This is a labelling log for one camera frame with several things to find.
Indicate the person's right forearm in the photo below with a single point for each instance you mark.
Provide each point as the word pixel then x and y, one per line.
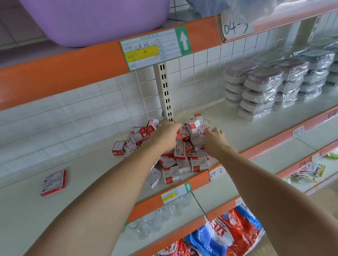
pixel 290 210

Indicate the person's left forearm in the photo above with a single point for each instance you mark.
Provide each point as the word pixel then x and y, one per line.
pixel 79 248

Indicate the person's left hand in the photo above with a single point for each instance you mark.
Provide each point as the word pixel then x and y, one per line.
pixel 163 140

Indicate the white perforated shelf upright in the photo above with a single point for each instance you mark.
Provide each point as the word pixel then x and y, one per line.
pixel 164 90

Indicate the person's right hand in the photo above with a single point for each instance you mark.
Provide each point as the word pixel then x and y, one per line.
pixel 217 145

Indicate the white shelf with orange edges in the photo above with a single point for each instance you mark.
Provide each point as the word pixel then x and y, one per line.
pixel 21 224

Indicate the small price label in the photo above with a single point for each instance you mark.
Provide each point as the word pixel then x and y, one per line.
pixel 176 193

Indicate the stacks of wrapped containers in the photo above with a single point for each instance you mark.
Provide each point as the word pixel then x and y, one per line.
pixel 274 83

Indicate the cluster of clear glasses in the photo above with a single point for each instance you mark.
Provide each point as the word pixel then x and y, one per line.
pixel 161 216

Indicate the white handwritten label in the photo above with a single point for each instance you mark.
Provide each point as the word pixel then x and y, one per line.
pixel 216 172
pixel 235 27

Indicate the large label with green arrow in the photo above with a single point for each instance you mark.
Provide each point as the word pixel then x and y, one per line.
pixel 159 46

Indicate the pile of red white boxes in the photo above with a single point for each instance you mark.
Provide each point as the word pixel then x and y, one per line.
pixel 191 157

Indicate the pile of large red bags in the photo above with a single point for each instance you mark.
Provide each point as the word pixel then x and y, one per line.
pixel 231 235

